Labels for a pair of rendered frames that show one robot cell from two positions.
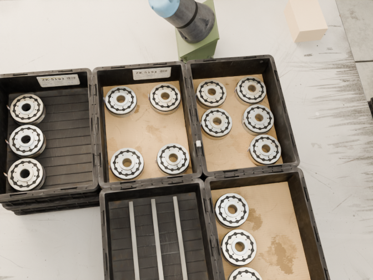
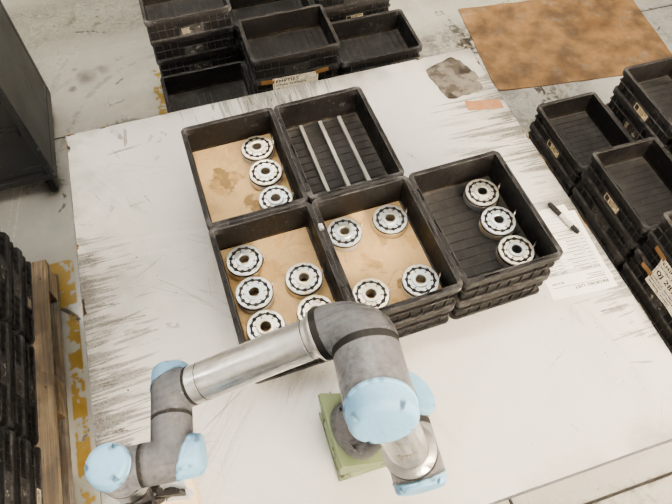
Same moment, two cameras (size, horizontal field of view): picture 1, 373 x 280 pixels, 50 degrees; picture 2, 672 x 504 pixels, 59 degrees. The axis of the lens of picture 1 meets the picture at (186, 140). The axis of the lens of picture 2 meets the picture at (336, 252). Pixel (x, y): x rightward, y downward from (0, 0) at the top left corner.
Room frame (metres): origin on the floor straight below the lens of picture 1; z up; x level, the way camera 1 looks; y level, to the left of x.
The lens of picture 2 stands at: (1.38, 0.00, 2.28)
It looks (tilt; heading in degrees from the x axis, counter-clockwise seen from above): 58 degrees down; 180
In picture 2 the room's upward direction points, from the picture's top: straight up
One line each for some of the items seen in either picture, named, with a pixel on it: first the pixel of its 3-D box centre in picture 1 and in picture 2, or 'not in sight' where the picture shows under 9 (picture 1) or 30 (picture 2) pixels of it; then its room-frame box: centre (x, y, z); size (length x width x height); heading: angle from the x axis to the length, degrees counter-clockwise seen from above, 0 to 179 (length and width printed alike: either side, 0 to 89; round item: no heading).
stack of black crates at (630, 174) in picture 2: not in sight; (632, 206); (-0.07, 1.24, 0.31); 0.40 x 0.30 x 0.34; 17
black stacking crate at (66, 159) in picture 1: (48, 136); (478, 225); (0.40, 0.42, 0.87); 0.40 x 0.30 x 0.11; 19
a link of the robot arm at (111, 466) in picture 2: not in sight; (116, 470); (1.16, -0.38, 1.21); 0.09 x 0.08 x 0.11; 101
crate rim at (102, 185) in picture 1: (145, 121); (383, 243); (0.50, 0.14, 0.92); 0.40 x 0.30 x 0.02; 19
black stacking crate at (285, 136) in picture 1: (236, 119); (280, 283); (0.59, -0.15, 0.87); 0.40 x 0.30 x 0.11; 19
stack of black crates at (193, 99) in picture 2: not in sight; (211, 107); (-0.71, -0.58, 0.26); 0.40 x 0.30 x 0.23; 107
